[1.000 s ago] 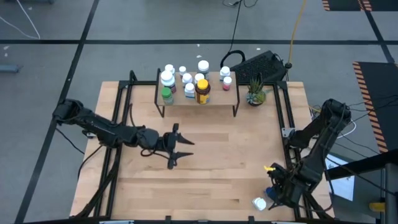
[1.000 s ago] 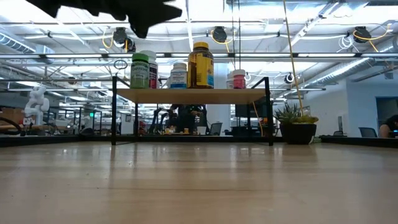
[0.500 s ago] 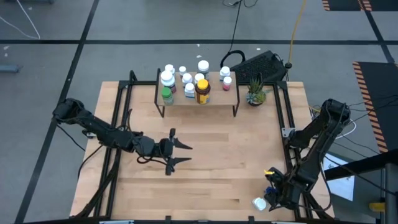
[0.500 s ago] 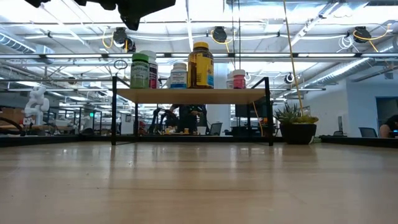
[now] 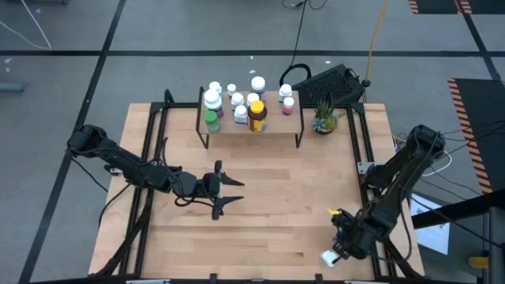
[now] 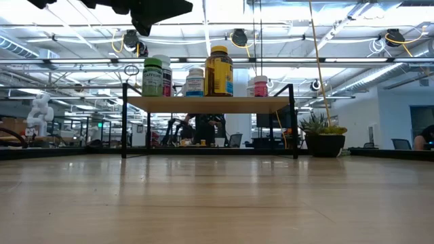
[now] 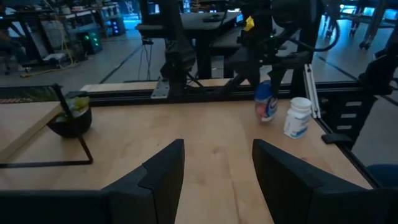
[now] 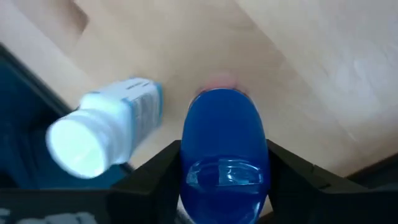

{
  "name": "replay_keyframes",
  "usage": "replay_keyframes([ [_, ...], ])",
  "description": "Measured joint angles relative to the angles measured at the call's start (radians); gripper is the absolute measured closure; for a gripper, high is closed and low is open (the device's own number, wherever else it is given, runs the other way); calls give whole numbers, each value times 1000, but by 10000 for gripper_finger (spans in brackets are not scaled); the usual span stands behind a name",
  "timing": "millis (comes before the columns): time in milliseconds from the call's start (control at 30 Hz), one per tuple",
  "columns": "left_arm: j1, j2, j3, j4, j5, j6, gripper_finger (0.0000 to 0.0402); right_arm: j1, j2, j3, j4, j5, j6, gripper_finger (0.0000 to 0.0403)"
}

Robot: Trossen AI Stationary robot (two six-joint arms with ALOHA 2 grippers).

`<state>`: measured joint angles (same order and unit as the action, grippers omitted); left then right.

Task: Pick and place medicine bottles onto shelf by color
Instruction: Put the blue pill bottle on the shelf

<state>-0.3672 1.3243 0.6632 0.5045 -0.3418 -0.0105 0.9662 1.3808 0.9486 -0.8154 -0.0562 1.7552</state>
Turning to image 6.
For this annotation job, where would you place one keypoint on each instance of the wooden shelf with black legs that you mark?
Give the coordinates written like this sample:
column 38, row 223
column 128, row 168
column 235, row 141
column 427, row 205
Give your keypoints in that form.
column 210, row 104

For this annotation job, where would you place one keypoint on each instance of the amber fish oil bottle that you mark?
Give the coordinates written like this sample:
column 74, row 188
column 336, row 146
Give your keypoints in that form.
column 220, row 74

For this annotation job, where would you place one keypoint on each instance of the person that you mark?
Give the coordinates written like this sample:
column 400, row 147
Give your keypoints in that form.
column 425, row 135
column 207, row 128

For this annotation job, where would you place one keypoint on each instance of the white bottle with blue-edged label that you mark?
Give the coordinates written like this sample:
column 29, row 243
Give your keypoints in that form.
column 195, row 86

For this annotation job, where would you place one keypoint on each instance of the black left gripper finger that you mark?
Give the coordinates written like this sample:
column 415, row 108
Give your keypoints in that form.
column 152, row 11

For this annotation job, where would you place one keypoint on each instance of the dark monitor screen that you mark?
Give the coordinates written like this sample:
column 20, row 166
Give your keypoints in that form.
column 263, row 123

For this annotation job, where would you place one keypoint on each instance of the black aluminium extrusion frame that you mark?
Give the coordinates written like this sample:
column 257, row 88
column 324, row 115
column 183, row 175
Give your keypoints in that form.
column 68, row 153

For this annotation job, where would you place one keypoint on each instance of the long ceiling light bar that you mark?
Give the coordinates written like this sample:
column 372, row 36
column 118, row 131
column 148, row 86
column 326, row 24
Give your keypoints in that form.
column 84, row 61

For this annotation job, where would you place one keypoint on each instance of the potted succulent in black pot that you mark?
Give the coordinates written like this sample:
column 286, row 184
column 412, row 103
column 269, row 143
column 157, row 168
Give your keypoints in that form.
column 323, row 145

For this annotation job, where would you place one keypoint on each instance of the white bottle with purple label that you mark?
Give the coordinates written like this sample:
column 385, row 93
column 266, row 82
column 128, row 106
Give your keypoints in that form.
column 167, row 81

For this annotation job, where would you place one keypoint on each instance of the green-capped green caffeine bottle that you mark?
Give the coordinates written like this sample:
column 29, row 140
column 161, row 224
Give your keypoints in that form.
column 152, row 81

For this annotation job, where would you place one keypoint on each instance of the pink bottle with white cap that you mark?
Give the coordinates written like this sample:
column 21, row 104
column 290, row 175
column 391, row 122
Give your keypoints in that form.
column 261, row 88

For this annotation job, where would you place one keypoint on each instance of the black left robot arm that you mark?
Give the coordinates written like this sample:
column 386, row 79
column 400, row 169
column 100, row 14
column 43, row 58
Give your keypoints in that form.
column 40, row 3

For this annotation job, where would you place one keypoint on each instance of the dark office chair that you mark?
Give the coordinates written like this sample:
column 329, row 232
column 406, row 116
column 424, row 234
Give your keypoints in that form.
column 235, row 140
column 369, row 145
column 401, row 144

